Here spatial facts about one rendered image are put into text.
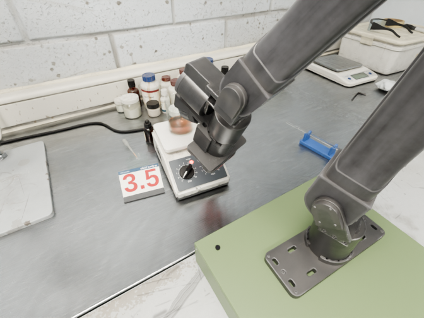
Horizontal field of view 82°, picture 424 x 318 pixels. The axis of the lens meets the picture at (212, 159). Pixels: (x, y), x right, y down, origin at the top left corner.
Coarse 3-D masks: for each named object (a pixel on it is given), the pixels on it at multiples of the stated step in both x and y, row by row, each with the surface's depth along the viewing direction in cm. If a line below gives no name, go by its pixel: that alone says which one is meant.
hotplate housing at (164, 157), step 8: (160, 144) 58; (160, 152) 57; (176, 152) 55; (184, 152) 55; (160, 160) 61; (168, 160) 54; (168, 168) 53; (168, 176) 55; (208, 184) 54; (216, 184) 55; (224, 184) 56; (176, 192) 52; (184, 192) 52; (192, 192) 53; (200, 192) 55
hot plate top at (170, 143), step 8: (160, 128) 60; (160, 136) 57; (168, 136) 57; (176, 136) 57; (184, 136) 57; (192, 136) 57; (168, 144) 55; (176, 144) 55; (184, 144) 55; (168, 152) 54
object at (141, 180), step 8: (152, 168) 56; (120, 176) 54; (128, 176) 55; (136, 176) 55; (144, 176) 56; (152, 176) 56; (128, 184) 55; (136, 184) 55; (144, 184) 55; (152, 184) 56; (160, 184) 56; (128, 192) 54
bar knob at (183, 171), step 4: (180, 168) 53; (184, 168) 53; (188, 168) 52; (192, 168) 54; (180, 172) 53; (184, 172) 52; (188, 172) 52; (192, 172) 53; (180, 176) 53; (184, 176) 51; (188, 176) 53; (192, 176) 53
